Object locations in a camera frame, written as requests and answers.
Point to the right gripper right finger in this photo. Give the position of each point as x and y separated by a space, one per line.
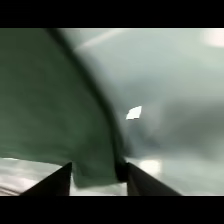
146 185

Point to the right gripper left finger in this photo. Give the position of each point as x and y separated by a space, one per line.
55 183

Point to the dark green T-shirt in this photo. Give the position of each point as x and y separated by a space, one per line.
46 100

